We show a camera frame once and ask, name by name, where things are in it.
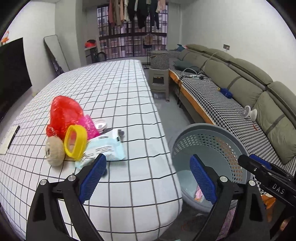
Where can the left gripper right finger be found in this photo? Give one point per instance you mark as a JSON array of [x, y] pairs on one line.
[[249, 220]]

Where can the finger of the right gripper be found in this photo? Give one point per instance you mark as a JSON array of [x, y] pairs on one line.
[[255, 168], [261, 161]]

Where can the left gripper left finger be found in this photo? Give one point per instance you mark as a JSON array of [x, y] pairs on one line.
[[45, 221]]

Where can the pink snack wrapper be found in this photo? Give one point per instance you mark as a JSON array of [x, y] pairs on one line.
[[199, 197]]

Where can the pink plastic mesh basket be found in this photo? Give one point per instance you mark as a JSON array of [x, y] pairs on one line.
[[88, 124]]

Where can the grey perforated trash basket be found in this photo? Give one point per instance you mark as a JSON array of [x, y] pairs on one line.
[[217, 148]]

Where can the white small fan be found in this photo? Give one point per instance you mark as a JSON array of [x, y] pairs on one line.
[[250, 113]]

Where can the olive green sofa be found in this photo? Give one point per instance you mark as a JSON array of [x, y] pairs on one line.
[[251, 86]]

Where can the beige plush toy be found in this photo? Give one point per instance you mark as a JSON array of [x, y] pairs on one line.
[[54, 151]]

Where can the blue cloth on sofa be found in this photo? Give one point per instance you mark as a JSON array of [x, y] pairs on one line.
[[226, 93]]

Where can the dark purple hair claw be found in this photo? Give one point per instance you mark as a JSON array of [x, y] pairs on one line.
[[104, 173]]

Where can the houndstooth sofa cover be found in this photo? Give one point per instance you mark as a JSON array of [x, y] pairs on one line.
[[201, 95]]

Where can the white grid tablecloth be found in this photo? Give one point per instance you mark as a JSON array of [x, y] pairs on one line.
[[140, 196]]

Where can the black pen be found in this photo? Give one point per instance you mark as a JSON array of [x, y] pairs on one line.
[[13, 136]]

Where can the light blue wipes packet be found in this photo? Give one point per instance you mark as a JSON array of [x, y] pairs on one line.
[[108, 144]]

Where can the red plastic bag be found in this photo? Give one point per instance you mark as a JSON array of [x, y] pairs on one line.
[[63, 113]]

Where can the clear round plastic lid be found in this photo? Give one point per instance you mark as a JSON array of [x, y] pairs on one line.
[[100, 125]]

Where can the dark green pillow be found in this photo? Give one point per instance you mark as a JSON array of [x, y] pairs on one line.
[[185, 66]]

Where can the grey plastic stool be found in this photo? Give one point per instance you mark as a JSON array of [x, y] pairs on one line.
[[159, 81]]

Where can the houndstooth storage basket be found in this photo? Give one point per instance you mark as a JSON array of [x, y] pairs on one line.
[[159, 60]]

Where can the black television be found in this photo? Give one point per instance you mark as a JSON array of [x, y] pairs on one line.
[[14, 76]]

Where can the hanging clothes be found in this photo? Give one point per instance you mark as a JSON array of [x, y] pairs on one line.
[[126, 11]]

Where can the wall power socket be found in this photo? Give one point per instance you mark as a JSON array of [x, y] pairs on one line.
[[227, 47]]

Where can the leaning wall mirror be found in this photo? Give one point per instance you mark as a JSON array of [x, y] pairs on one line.
[[55, 54]]

